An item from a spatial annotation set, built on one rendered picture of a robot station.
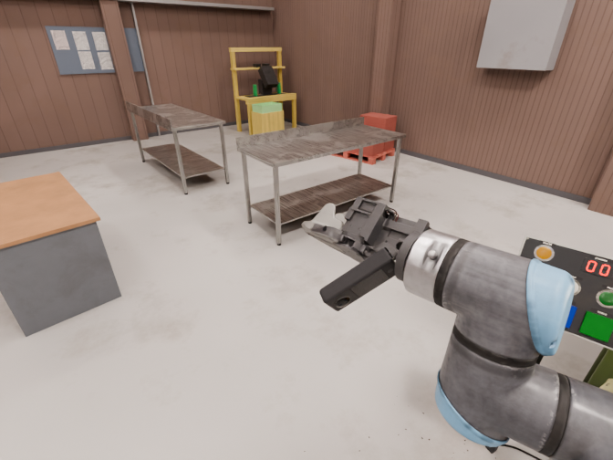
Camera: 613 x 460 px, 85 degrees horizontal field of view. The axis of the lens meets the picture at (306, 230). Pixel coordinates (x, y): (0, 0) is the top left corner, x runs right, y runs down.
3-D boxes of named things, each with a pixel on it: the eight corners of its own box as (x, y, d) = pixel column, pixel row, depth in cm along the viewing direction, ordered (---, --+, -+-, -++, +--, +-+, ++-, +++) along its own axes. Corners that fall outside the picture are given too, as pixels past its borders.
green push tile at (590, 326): (608, 343, 105) (616, 320, 105) (578, 332, 109) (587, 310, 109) (606, 342, 106) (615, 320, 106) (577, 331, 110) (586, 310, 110)
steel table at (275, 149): (396, 202, 438) (407, 125, 391) (277, 247, 338) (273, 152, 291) (358, 186, 487) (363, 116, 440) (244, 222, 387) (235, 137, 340)
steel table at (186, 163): (181, 153, 632) (170, 97, 583) (233, 183, 496) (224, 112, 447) (140, 162, 591) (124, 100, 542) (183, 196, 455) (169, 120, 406)
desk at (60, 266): (83, 235, 360) (59, 171, 325) (126, 296, 274) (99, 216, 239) (1, 260, 318) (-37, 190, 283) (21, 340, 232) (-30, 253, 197)
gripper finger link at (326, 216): (316, 202, 60) (358, 215, 54) (299, 230, 59) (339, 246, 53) (307, 193, 57) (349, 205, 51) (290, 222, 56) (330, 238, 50)
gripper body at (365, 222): (371, 217, 57) (439, 238, 49) (347, 261, 55) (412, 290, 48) (353, 193, 51) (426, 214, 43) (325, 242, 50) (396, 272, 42)
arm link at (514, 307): (544, 379, 32) (581, 286, 30) (423, 319, 40) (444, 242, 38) (559, 345, 39) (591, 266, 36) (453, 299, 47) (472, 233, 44)
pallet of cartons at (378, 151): (400, 157, 614) (406, 117, 579) (363, 167, 561) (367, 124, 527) (351, 142, 702) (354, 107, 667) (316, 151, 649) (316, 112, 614)
